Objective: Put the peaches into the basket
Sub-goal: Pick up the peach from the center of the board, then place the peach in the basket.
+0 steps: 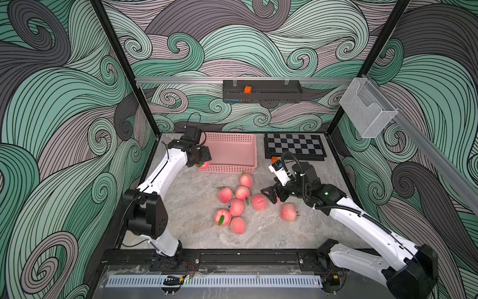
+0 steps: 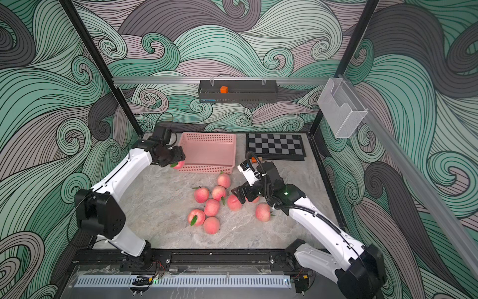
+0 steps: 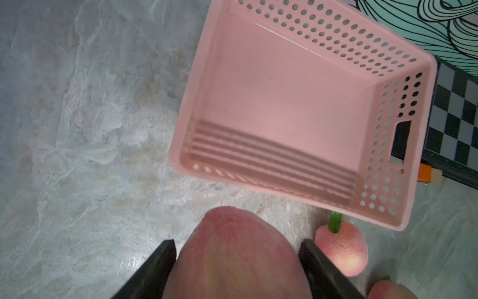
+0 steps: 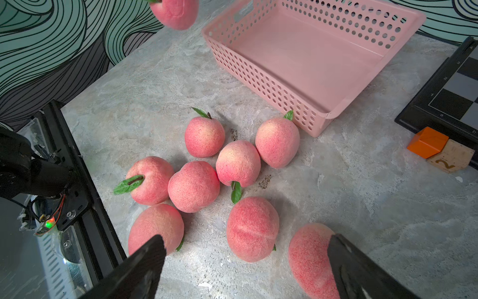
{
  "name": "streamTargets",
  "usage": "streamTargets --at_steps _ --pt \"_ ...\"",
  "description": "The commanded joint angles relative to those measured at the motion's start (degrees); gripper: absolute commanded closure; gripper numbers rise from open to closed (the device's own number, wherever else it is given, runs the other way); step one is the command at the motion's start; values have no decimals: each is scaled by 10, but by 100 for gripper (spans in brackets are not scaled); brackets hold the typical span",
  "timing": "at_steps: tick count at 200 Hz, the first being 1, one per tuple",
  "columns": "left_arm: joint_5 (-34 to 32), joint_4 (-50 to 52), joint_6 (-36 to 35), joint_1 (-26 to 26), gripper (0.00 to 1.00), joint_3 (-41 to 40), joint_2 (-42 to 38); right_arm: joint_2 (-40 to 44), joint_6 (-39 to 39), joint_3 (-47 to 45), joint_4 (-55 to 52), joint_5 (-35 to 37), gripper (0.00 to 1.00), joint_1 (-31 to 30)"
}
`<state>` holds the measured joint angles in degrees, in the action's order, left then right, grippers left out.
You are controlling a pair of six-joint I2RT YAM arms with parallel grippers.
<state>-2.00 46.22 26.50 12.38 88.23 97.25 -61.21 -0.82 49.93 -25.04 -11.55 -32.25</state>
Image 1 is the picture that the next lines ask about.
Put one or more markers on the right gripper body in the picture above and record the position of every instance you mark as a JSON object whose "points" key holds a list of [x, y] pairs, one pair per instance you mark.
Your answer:
{"points": [[294, 189]]}

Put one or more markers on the white slotted cable duct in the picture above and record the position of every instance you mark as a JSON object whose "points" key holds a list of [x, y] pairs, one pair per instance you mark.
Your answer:
{"points": [[219, 281]]}

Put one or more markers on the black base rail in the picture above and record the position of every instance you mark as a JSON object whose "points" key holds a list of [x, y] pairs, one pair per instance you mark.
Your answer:
{"points": [[202, 258]]}

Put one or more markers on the pink plastic basket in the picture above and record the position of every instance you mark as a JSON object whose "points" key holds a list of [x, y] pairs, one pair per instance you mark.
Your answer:
{"points": [[231, 153]]}

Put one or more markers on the peach front bottom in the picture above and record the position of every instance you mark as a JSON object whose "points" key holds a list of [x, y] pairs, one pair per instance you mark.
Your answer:
{"points": [[238, 225]]}

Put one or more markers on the clear acrylic wall box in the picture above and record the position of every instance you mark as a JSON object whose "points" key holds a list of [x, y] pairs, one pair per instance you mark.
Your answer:
{"points": [[367, 107]]}

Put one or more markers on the black wall tray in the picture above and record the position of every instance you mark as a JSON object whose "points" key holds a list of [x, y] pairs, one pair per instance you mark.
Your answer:
{"points": [[264, 92]]}

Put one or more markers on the peach nearest basket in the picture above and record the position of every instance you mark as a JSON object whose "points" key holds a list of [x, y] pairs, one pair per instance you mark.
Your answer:
{"points": [[246, 180]]}

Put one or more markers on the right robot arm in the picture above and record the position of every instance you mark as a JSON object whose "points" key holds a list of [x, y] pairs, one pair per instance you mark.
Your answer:
{"points": [[409, 271]]}

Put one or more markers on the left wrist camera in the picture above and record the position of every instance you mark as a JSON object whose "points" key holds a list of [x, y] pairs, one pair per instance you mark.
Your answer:
{"points": [[192, 134]]}

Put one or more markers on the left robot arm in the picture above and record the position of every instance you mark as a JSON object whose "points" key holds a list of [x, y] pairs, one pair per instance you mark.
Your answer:
{"points": [[144, 213]]}

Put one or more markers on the aluminium rail right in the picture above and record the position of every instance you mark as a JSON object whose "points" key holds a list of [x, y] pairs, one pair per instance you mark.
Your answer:
{"points": [[411, 117]]}

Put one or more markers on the black grey chessboard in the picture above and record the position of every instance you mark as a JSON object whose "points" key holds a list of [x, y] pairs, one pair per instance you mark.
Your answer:
{"points": [[303, 146]]}

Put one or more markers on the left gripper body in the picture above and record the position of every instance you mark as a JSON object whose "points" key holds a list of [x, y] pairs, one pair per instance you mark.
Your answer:
{"points": [[202, 152]]}

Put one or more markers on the peach with leaf front-left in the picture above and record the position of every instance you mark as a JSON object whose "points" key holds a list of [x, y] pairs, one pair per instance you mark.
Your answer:
{"points": [[222, 217]]}

